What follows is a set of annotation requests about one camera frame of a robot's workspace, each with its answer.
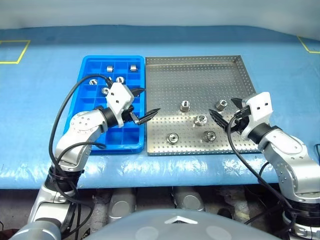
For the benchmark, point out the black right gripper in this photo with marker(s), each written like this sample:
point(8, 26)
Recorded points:
point(240, 122)

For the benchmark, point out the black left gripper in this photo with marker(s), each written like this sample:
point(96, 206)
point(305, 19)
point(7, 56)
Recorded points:
point(128, 116)

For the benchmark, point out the metal nut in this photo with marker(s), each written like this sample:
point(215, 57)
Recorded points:
point(104, 90)
point(185, 105)
point(120, 79)

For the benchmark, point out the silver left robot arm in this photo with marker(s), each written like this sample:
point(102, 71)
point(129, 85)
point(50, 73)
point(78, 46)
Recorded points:
point(80, 125)

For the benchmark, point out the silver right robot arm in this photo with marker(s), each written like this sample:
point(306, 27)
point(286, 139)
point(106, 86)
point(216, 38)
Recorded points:
point(282, 142)

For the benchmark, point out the blue plastic compartment tray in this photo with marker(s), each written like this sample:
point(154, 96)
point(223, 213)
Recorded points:
point(117, 140)

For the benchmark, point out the metal nut in compartment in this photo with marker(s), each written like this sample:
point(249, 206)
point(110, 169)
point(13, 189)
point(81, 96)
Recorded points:
point(104, 90)
point(120, 79)

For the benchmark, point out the perforated metal tray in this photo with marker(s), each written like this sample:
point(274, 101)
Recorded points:
point(175, 82)

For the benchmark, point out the grey rounded cylinder housing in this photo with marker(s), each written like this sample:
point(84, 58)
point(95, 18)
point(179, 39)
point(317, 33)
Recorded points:
point(122, 205)
point(190, 200)

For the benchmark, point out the blue plastic table cover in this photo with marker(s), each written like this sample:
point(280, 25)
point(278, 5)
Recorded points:
point(37, 100)

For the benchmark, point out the grey rounded robot torso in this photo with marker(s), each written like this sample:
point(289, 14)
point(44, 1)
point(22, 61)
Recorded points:
point(150, 225)

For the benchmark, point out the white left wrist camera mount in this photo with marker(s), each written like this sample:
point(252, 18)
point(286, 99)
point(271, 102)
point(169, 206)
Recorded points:
point(117, 97)

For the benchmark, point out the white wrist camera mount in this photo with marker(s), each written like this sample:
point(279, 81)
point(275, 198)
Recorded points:
point(117, 97)
point(260, 105)

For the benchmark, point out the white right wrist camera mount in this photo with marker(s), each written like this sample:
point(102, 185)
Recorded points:
point(260, 105)

